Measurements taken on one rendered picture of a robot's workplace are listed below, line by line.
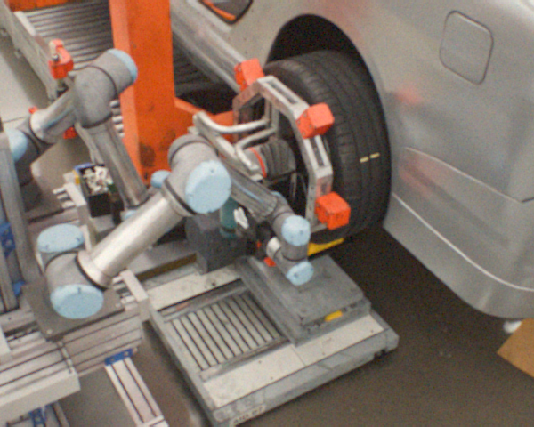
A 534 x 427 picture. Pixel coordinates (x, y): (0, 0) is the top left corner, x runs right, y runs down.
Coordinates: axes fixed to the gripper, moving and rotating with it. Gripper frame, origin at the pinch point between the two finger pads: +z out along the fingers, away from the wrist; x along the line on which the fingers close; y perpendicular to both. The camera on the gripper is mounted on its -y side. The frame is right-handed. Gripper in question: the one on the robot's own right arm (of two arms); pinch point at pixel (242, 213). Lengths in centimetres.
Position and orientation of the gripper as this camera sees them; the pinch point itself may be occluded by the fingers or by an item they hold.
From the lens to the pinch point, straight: 222.3
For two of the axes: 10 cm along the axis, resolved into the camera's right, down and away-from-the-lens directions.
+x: -8.6, 3.0, -4.2
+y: 0.4, -7.7, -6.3
